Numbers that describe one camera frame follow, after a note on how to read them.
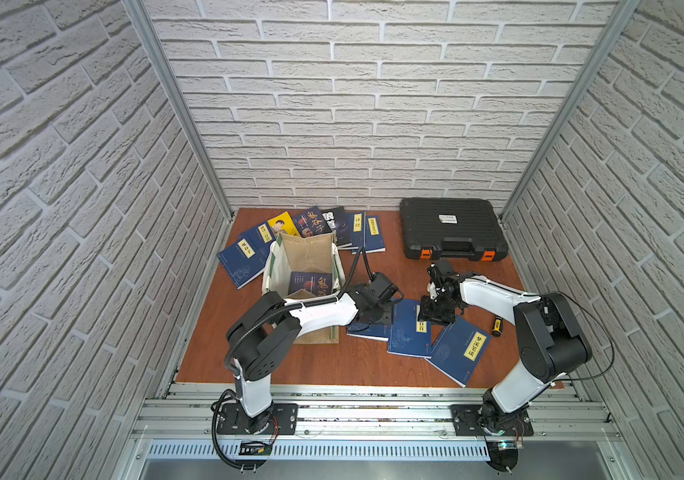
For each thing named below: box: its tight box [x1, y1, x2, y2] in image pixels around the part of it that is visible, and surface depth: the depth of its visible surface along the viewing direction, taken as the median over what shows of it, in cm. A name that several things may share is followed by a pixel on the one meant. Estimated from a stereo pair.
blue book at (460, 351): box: [425, 316, 493, 388], surface depth 86 cm
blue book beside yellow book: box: [238, 221, 277, 255], surface depth 112 cm
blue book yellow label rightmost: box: [365, 215, 386, 254], surface depth 114 cm
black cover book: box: [321, 206, 352, 246], surface depth 116 cm
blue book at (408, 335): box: [387, 298, 432, 359], surface depth 88 cm
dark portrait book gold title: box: [292, 206, 332, 238], surface depth 116 cm
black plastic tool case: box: [399, 197, 508, 262], surface depth 109 cm
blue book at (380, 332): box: [346, 323, 392, 342], surface depth 89 cm
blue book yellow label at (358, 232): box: [351, 212, 365, 254], surface depth 115 cm
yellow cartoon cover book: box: [267, 211, 301, 237], surface depth 116 cm
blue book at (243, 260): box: [216, 234, 268, 290], surface depth 106 cm
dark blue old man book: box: [288, 271, 333, 297], surface depth 97 cm
